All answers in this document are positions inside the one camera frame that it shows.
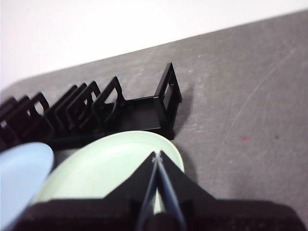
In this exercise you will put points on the pale green plate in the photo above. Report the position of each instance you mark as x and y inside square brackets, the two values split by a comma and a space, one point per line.
[96, 168]

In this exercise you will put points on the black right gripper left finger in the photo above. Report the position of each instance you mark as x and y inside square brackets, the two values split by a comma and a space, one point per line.
[96, 214]

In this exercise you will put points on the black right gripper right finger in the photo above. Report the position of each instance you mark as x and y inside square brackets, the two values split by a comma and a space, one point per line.
[228, 216]

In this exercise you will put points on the light blue plate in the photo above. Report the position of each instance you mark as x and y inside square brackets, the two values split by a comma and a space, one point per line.
[21, 180]

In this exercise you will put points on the black plastic plate rack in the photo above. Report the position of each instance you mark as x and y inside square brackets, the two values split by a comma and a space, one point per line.
[144, 115]

